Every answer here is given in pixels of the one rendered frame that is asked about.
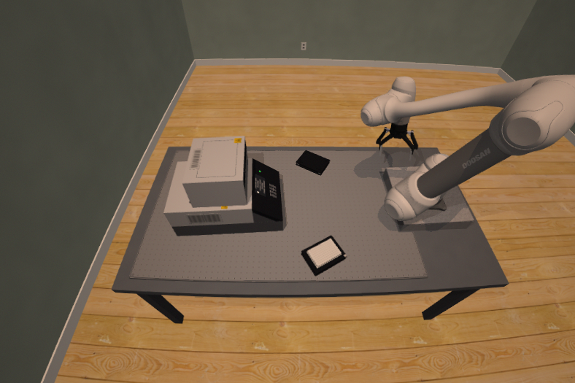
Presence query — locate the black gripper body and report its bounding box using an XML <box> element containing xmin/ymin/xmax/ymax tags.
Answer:
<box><xmin>390</xmin><ymin>123</ymin><xmax>408</xmax><ymax>139</ymax></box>

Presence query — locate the beige lab instrument with lid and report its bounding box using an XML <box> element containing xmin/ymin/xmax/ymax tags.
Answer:
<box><xmin>164</xmin><ymin>136</ymin><xmax>283</xmax><ymax>236</ymax></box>

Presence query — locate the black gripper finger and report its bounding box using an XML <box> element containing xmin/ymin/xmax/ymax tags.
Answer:
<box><xmin>399</xmin><ymin>130</ymin><xmax>418</xmax><ymax>160</ymax></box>
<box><xmin>376</xmin><ymin>127</ymin><xmax>396</xmax><ymax>156</ymax></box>

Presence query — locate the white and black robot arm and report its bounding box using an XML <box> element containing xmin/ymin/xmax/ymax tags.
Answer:
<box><xmin>360</xmin><ymin>75</ymin><xmax>575</xmax><ymax>221</ymax></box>

